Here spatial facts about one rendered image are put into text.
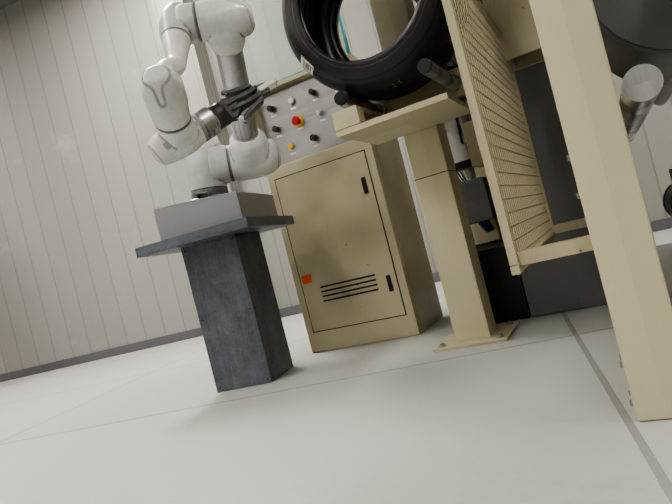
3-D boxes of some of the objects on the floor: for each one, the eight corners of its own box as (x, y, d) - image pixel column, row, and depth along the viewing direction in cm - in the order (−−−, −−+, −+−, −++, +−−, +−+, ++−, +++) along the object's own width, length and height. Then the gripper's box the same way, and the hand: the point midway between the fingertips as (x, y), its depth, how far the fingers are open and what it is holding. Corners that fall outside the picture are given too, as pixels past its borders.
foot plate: (451, 335, 234) (450, 329, 234) (519, 323, 222) (517, 318, 222) (433, 352, 209) (431, 346, 209) (508, 340, 198) (506, 334, 198)
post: (463, 336, 224) (302, -290, 225) (498, 331, 219) (332, -312, 220) (455, 345, 213) (285, -316, 214) (491, 339, 207) (317, -340, 208)
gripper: (201, 112, 180) (263, 75, 188) (227, 140, 177) (288, 102, 185) (199, 96, 173) (263, 59, 181) (226, 126, 170) (289, 87, 178)
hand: (267, 86), depth 182 cm, fingers closed
